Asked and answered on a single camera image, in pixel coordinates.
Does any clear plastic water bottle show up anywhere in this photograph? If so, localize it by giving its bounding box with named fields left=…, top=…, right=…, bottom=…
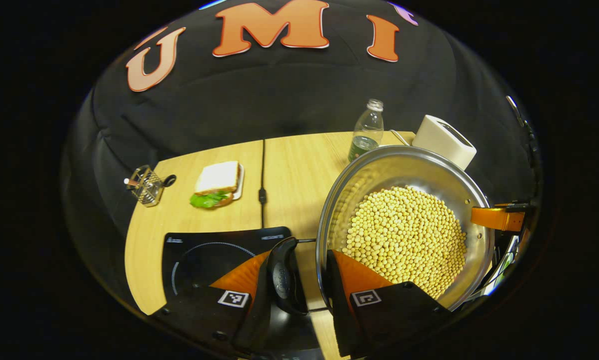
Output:
left=348, top=99, right=385, bottom=163

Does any black power cable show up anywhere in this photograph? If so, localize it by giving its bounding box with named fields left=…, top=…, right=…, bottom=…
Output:
left=258, top=140, right=268, bottom=229

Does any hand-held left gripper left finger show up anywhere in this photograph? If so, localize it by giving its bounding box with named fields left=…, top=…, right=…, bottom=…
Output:
left=152, top=250, right=275, bottom=353

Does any grey toaster cord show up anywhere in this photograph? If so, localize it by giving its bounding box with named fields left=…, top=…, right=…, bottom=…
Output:
left=389, top=129, right=416, bottom=147

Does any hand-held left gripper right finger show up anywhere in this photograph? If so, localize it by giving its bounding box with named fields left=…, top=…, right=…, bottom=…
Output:
left=326, top=249, right=453, bottom=358

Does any steel pot with black handles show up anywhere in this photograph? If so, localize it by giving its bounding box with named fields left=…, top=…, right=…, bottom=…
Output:
left=267, top=145, right=495, bottom=317

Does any white toaster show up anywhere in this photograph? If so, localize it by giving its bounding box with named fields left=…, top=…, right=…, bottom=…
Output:
left=412, top=115, right=478, bottom=171

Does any small white plate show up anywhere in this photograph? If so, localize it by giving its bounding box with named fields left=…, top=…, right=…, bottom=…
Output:
left=231, top=163, right=245, bottom=201

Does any black backdrop cloth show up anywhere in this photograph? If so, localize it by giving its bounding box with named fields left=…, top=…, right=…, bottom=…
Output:
left=62, top=0, right=545, bottom=311

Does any small wire mesh basket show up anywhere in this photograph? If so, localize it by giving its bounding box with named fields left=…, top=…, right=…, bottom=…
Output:
left=124, top=165, right=177, bottom=208

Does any black induction cooktop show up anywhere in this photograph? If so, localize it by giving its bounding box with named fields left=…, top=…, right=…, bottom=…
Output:
left=161, top=226, right=326, bottom=360

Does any sandwich with lettuce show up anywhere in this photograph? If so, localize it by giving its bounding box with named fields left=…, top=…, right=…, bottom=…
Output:
left=189, top=161, right=241, bottom=209

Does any pile of yellow soybeans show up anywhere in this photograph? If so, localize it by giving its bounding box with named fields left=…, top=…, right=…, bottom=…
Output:
left=342, top=186, right=468, bottom=300

